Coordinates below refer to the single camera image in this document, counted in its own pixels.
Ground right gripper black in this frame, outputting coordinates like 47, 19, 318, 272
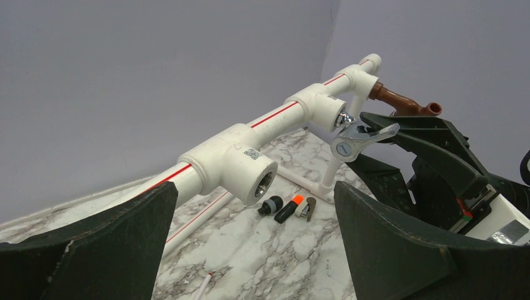
334, 112, 529, 299

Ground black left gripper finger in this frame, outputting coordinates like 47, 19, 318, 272
1, 182, 178, 299

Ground chrome metal faucet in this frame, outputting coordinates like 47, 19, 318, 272
330, 111, 401, 163

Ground brown plastic faucet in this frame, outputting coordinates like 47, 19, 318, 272
368, 82, 443, 116

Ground white red marker pen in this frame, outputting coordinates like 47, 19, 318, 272
194, 272, 213, 300

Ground black orange faucet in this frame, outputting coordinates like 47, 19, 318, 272
274, 195, 316, 224

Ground black round faucet fitting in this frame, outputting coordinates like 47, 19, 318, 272
257, 196, 284, 215

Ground white PVC pipe frame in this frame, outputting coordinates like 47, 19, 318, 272
95, 53, 383, 258

